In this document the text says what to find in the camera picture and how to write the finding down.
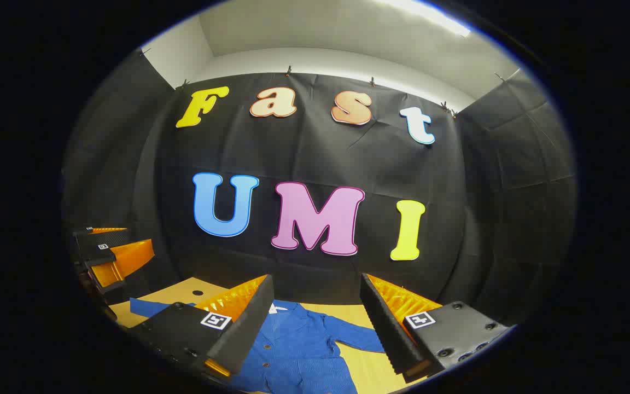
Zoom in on blue knitted cardigan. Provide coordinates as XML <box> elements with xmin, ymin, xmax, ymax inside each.
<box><xmin>129</xmin><ymin>298</ymin><xmax>387</xmax><ymax>394</ymax></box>

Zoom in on black backdrop cloth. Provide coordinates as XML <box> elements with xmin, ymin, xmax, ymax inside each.
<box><xmin>61</xmin><ymin>48</ymin><xmax>578</xmax><ymax>329</ymax></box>

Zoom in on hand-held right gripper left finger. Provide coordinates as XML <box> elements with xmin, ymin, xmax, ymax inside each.
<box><xmin>129</xmin><ymin>274</ymin><xmax>275</xmax><ymax>381</ymax></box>

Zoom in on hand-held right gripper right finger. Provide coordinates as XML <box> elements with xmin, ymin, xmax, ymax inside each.
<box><xmin>360</xmin><ymin>273</ymin><xmax>512</xmax><ymax>384</ymax></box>

